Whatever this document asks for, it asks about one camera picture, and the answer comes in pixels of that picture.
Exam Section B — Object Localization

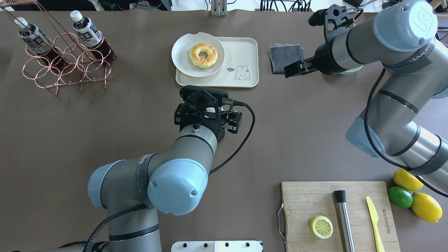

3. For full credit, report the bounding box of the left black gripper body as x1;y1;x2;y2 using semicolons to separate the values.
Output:
174;102;242;135

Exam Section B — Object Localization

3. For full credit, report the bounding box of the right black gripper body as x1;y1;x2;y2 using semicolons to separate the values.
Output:
284;58;318;78

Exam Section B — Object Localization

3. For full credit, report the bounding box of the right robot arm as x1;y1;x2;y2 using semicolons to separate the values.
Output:
284;0;448;197

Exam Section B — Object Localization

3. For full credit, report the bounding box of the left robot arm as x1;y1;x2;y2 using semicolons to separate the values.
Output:
55;99;247;252

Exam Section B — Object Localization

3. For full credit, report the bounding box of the cream serving tray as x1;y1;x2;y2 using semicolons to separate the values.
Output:
175;37;259;88

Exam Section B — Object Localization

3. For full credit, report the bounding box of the tea bottle white cap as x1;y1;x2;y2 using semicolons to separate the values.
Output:
70;10;116;63

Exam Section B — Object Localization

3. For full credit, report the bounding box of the grey folded cloth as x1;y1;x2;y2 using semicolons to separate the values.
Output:
268;43;305;74

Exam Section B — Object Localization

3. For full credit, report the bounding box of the green ceramic bowl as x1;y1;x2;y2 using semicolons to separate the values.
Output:
339;65;363;75

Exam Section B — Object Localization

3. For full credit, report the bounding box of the white plate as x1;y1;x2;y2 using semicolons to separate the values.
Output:
171;33;225;78

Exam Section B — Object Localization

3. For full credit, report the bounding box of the glazed donut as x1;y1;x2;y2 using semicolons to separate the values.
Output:
189;43;219;69

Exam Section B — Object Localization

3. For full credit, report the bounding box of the steel muddler black tip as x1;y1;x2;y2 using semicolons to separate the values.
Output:
333;190;356;252

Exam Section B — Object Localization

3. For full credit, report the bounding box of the bamboo cutting board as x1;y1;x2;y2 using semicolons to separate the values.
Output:
281;181;400;252

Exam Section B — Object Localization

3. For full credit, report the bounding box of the whole yellow lemon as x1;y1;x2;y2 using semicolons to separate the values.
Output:
393;168;424;191

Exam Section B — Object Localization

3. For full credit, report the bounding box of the half lemon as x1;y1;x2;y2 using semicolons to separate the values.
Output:
310;215;334;239

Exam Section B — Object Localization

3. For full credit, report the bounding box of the green lime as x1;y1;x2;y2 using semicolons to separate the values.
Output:
388;186;413;208

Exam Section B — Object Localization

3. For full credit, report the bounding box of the yellow plastic knife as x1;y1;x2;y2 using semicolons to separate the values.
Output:
365;196;385;252

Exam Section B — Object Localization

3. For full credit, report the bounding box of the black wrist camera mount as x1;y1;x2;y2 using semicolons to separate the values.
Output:
179;85;229;109

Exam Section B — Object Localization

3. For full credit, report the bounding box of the copper wire bottle rack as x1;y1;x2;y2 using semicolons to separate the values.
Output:
1;0;117;95

